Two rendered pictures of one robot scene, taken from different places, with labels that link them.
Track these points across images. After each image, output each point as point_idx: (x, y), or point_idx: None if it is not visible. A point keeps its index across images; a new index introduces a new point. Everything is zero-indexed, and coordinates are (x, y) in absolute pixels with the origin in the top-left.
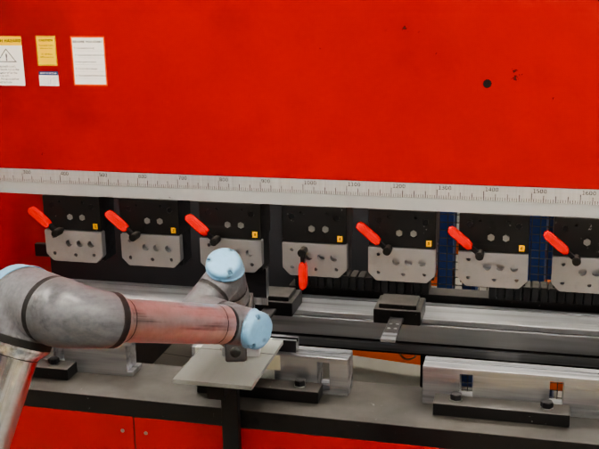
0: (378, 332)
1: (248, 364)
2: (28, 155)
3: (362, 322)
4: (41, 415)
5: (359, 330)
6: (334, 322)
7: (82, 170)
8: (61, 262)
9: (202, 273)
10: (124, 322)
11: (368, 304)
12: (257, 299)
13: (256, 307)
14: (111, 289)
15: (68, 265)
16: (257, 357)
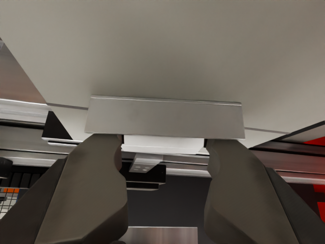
0: (4, 134)
1: (110, 30)
2: None
3: (23, 147)
4: None
5: (30, 138)
6: (62, 148)
7: None
8: (307, 187)
9: (206, 180)
10: None
11: (35, 164)
12: (128, 240)
13: (155, 173)
14: (295, 180)
15: (302, 185)
16: (95, 89)
